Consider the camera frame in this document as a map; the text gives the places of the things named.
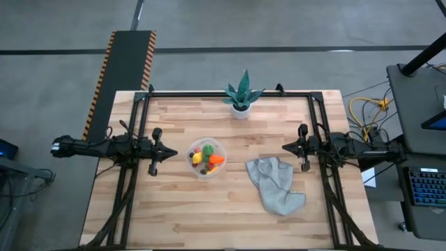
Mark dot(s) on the black metal frame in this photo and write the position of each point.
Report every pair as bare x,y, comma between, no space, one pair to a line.
226,94

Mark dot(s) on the small dark round toy fruit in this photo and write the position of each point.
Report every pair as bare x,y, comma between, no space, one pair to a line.
202,171

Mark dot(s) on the backlit laptop keyboard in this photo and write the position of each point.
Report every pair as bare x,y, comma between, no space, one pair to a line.
426,186

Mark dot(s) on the small pink toy fruit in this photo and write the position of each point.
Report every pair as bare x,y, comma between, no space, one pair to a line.
197,150

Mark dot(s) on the blue lit device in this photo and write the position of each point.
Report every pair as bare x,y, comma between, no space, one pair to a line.
7,150

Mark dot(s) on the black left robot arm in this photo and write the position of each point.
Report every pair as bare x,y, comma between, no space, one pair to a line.
90,148

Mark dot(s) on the clear plastic container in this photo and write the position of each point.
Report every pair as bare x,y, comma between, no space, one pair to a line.
219,146

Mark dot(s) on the dark tablet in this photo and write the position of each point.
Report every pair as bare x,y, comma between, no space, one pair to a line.
435,122

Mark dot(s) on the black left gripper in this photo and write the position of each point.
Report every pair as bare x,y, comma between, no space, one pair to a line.
153,151

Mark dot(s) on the white paper sheet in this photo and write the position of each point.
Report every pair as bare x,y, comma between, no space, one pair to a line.
368,178

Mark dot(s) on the red toy strawberry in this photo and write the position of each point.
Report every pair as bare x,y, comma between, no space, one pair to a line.
210,166

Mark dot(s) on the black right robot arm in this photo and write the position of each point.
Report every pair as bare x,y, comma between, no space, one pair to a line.
366,150

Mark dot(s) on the orange toy carrot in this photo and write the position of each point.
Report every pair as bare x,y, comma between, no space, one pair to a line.
217,159

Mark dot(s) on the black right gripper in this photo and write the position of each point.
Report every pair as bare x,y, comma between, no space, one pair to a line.
308,146

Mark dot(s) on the black striped floor ramp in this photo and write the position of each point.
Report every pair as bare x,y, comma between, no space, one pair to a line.
122,80

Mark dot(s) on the snake plant in white pot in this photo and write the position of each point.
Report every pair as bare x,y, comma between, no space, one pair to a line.
241,104

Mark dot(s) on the black pole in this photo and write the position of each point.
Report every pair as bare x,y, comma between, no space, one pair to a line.
423,55

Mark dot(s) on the green toy vegetable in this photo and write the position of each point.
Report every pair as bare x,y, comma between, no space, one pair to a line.
208,150

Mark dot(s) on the yellow toy banana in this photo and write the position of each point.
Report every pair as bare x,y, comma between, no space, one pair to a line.
212,170

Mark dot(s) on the grey waffle cloth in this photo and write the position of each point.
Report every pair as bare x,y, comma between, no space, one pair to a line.
275,188

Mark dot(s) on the grey side desk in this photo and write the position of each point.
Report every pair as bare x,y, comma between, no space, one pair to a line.
14,209

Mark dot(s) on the yellow toy lemon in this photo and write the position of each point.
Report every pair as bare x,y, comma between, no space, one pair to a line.
197,158

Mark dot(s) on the grey cart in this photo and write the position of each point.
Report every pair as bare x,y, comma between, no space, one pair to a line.
418,94

